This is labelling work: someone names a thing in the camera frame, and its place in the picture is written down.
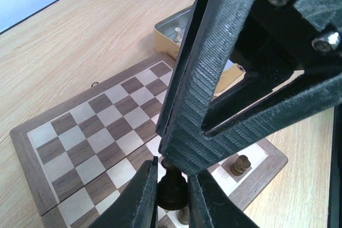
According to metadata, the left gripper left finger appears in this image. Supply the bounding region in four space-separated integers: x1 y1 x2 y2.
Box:
90 156 158 227

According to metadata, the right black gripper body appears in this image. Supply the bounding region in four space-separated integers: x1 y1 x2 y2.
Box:
229 0 342 100

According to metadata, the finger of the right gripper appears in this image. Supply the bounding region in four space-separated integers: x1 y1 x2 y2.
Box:
157 0 341 175

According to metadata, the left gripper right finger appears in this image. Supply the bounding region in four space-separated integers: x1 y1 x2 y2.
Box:
188 170 257 228

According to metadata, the dark king chess piece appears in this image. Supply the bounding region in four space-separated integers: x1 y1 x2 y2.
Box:
157 159 188 211

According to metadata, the dark pawn chess piece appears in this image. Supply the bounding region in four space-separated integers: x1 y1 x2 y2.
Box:
231 155 251 176

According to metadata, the light bishop chess piece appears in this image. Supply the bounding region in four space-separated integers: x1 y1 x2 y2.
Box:
173 27 183 45

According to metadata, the gold tin tray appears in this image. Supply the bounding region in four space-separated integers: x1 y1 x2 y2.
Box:
154 6 246 97

